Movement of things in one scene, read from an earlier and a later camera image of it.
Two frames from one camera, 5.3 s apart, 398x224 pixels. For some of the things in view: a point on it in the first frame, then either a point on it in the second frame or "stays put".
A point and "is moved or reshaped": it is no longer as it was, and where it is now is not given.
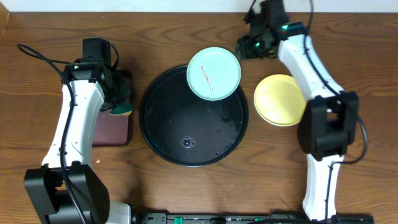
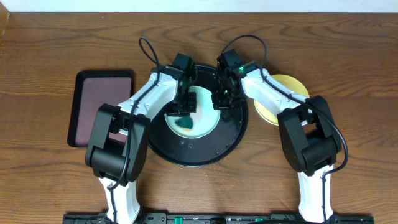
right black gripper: x=245 y=52 to x=217 y=103
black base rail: x=249 y=218 stays put
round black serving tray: x=186 y=130 stays put
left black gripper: x=125 y=92 to x=193 y=108
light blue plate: x=213 y=73 to x=206 y=119
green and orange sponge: x=123 y=108 is moved or reshaped
